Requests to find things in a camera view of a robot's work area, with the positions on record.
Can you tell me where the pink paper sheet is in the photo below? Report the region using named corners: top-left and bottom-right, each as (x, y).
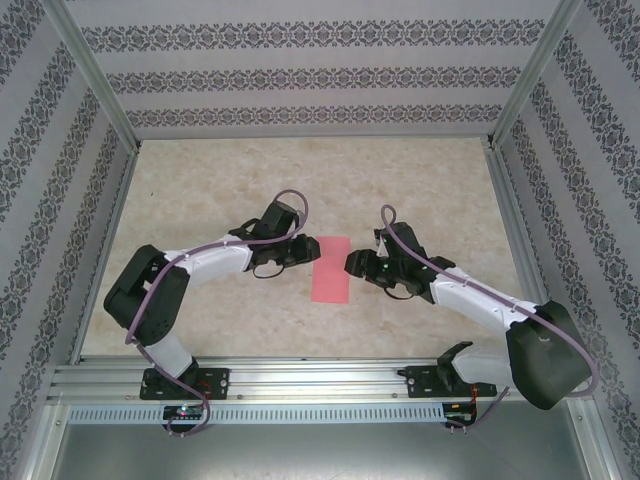
top-left (309, 235), bottom-right (352, 304)

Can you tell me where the grey sheet metal tray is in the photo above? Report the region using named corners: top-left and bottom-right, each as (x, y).
top-left (42, 402), bottom-right (617, 480)

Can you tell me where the small dark circuit board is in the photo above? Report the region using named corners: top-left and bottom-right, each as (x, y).
top-left (446, 402), bottom-right (476, 424)

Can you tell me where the circuit board with green light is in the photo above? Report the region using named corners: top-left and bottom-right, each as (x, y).
top-left (163, 405), bottom-right (204, 421)

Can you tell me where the thin black right gripper cable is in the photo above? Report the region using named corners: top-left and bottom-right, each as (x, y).
top-left (382, 279), bottom-right (416, 302)

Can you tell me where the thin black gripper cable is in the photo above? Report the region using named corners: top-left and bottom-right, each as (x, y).
top-left (382, 279), bottom-right (416, 302)
top-left (251, 260), bottom-right (287, 281)

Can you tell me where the thin black left gripper cable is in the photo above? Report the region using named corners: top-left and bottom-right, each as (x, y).
top-left (251, 260), bottom-right (287, 281)

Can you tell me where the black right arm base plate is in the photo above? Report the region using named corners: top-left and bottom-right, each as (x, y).
top-left (407, 363), bottom-right (499, 400)

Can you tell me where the aluminium mounting rail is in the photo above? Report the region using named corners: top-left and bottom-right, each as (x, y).
top-left (47, 355), bottom-right (594, 404)

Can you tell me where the aluminium side rail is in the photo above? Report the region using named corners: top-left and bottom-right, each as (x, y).
top-left (67, 147), bottom-right (144, 366)
top-left (483, 142), bottom-right (571, 361)

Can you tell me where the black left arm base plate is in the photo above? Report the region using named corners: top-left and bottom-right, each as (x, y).
top-left (139, 367), bottom-right (231, 401)

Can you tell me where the slotted grey cable duct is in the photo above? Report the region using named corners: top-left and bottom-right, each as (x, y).
top-left (67, 403), bottom-right (447, 424)

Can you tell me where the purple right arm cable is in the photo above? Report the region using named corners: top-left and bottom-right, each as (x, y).
top-left (380, 203), bottom-right (600, 434)

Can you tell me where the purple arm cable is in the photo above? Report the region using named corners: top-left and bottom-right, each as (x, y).
top-left (380, 203), bottom-right (600, 434)
top-left (124, 188), bottom-right (308, 439)

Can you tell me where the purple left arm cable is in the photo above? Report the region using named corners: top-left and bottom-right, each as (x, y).
top-left (124, 188), bottom-right (308, 439)

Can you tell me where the aluminium frame post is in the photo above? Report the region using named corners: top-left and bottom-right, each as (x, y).
top-left (38, 0), bottom-right (143, 151)
top-left (485, 0), bottom-right (585, 149)

